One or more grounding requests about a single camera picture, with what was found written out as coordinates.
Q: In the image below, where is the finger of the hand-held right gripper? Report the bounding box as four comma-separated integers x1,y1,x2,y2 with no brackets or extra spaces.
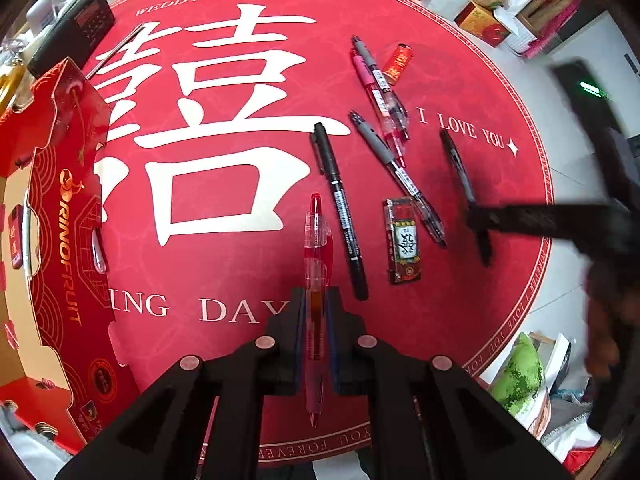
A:
466,200,631,252

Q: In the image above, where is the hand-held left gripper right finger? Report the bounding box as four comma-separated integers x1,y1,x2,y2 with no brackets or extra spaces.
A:
325,287,573,480

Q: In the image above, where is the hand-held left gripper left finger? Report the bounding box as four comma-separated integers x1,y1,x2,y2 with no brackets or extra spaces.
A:
52,287,307,480

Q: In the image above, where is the black marker pen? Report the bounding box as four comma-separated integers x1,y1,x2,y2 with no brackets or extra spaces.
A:
439,129,495,268
309,121,371,302

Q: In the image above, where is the red clear pen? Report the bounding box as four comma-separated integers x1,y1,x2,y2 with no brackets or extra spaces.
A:
302,192,335,431

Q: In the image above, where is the red pen with pink grip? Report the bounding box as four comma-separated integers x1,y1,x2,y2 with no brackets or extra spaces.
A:
351,54,411,142

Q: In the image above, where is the red cardboard gift box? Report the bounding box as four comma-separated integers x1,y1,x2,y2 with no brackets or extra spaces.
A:
0,57,143,456

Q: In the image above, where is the person's right hand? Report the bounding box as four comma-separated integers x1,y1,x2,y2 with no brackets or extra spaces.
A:
584,260,633,380

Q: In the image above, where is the white shopping bag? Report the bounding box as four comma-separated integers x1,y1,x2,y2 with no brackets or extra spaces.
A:
500,0,536,56

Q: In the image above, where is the round red printed mat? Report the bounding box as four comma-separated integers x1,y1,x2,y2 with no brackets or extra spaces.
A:
75,0,557,468

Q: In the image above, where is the yellow and red gift box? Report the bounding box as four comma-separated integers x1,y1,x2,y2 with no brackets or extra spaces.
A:
455,1,511,48

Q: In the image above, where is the printed lighter in clear case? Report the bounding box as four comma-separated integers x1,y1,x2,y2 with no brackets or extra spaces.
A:
382,197,425,285

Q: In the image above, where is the green printed bag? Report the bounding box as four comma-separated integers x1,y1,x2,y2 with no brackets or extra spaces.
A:
487,332,546,418

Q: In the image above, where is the white paper bag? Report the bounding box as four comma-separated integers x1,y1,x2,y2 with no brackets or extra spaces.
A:
422,0,473,21

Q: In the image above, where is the red lighter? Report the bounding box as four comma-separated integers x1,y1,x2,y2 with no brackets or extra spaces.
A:
381,42,416,84

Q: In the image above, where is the red cloth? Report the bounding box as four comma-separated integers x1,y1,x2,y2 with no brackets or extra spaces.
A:
552,447,601,480

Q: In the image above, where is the black portable radio with antenna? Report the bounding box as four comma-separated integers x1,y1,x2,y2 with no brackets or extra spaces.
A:
27,0,147,80

